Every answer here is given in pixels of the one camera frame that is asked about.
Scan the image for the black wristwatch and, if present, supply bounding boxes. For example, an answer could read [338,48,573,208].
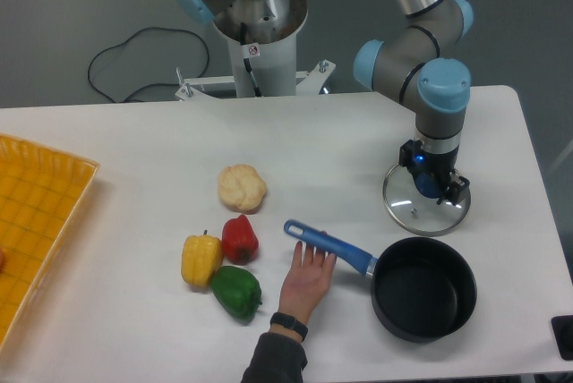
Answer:
[269,311,308,343]

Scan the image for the black saucepan with blue handle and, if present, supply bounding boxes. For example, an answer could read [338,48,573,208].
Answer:
[284,219,477,344]

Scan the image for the green bell pepper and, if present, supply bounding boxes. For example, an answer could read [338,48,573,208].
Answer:
[210,266,262,322]

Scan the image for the person's hand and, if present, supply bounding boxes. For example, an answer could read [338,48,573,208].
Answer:
[278,241,337,325]

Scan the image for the yellow woven basket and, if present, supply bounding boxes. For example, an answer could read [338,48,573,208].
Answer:
[1,133,99,344]

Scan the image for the black device at table edge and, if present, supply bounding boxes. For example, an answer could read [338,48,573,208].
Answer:
[551,315,573,361]

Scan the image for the forearm in grey sleeve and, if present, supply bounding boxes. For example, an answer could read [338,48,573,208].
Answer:
[241,332,308,383]

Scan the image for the yellow bell pepper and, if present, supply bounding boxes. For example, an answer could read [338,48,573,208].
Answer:
[181,231,224,289]

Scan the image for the red bell pepper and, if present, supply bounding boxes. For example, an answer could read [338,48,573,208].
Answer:
[221,214,259,265]

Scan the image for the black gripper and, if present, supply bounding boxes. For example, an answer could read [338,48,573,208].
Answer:
[398,140,470,205]

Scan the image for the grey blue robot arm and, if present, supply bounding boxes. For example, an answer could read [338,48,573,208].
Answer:
[176,0,474,204]

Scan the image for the black floor cable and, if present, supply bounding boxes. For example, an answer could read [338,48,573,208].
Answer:
[87,27,210,104]

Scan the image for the glass lid with blue knob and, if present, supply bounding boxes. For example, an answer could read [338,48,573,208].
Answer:
[381,164,472,237]

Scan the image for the beige bread roll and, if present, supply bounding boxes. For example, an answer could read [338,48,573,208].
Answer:
[218,164,267,212]

